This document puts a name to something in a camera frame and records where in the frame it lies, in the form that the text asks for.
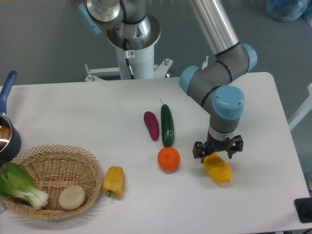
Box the green bok choy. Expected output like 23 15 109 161
0 162 49 210

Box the yellow bell pepper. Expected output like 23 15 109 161
102 166 125 198

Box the black device at table edge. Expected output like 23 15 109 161
294 197 312 223

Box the white frame at right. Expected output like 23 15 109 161
288 83 312 131

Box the woven bamboo basket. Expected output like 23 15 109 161
2 145 102 220

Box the blue pot with handle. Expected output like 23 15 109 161
0 70 21 166

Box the yellow mango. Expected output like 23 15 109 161
203 153 232 183

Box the black cable on pedestal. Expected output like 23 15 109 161
122 38 136 80

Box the orange fruit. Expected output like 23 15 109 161
157 147 180 171

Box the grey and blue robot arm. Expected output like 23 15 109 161
78 0 257 159

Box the round beige bun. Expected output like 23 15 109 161
58 185 85 210

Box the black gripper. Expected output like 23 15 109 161
193 132 243 163

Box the blue plastic bag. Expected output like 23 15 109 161
266 0 312 26

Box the green cucumber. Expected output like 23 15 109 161
160 100 175 147

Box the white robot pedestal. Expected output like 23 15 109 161
85 13 173 81

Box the purple sweet potato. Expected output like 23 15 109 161
143 111 159 141

